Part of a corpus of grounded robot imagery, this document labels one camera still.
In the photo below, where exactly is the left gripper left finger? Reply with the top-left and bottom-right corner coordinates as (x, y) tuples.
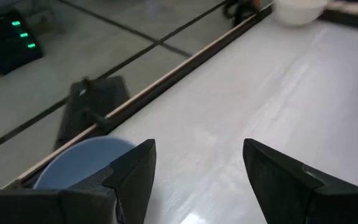
(0, 138), (157, 224)

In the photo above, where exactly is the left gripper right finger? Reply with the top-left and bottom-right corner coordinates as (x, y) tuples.
(242, 138), (358, 224)

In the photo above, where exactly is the blue plastic bowl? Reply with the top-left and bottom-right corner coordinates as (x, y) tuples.
(32, 136), (136, 191)

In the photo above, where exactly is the black device with green lights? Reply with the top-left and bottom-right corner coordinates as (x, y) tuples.
(0, 9), (45, 76)

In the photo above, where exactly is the white plastic bowl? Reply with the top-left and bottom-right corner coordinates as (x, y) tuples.
(273, 0), (329, 27)

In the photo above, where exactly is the black table leg bracket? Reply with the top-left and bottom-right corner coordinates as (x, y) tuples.
(53, 76), (131, 152)

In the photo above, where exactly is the black aluminium table frame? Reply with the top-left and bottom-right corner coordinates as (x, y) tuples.
(3, 0), (358, 191)

